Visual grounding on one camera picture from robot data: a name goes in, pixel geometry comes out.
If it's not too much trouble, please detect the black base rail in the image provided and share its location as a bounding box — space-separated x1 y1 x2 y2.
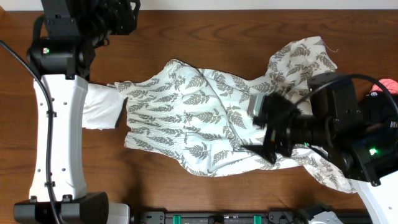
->
134 210 372 224

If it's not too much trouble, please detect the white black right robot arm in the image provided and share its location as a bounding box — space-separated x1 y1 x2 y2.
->
248 72 397 223

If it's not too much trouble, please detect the white fern print dress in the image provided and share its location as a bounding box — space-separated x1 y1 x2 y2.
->
114 36 354 193

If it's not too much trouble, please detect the black garment with label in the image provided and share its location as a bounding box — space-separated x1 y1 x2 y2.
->
359 91 397 156

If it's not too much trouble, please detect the pink cloth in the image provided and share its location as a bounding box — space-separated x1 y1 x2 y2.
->
370 78 398 95

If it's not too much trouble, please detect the white folded shirt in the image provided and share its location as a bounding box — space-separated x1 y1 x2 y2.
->
82 83 125 130

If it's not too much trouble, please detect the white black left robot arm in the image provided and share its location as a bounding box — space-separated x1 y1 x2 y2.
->
14 0 141 223

